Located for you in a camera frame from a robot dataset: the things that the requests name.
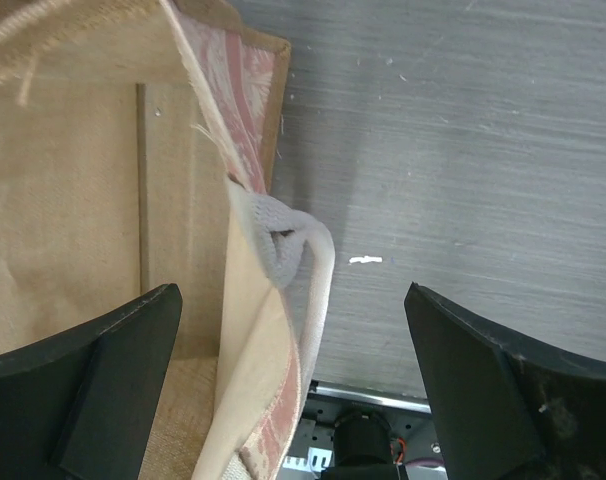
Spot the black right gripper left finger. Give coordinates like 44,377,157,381
0,284,182,479

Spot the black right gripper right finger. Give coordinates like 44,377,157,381
404,284,606,479

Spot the brown canvas tote bag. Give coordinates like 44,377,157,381
0,1,335,479

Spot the black robot base motor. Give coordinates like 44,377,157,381
282,384,449,480

